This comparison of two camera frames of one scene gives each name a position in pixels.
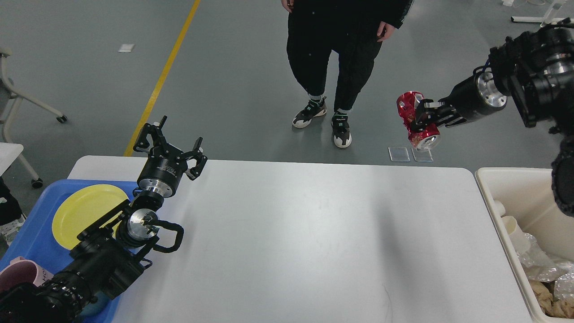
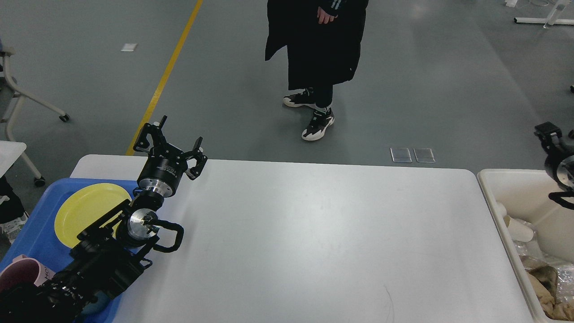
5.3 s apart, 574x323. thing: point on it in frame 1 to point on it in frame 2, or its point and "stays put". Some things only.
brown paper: x=563 y=308 stays put
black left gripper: x=166 y=164 stays put
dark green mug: x=94 y=309 stays put
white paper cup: x=499 y=208 stays put
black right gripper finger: x=427 y=109 to x=551 y=135
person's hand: x=384 y=31 to x=323 y=17
